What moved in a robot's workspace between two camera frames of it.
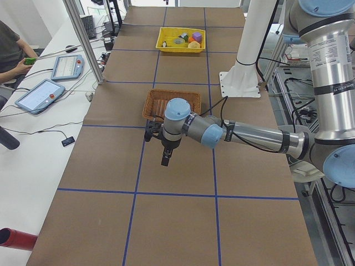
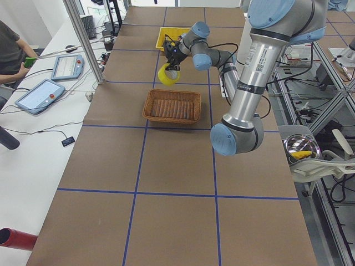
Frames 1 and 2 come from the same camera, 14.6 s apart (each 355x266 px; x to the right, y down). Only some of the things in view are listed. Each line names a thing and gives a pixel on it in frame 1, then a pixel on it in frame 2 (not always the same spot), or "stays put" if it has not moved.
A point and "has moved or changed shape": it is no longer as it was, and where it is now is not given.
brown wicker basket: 157,99 stays put
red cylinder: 11,238 stays put
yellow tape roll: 179,41 has moved or changed shape
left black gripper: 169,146 → 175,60
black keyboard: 89,23 stays put
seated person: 16,56 stays put
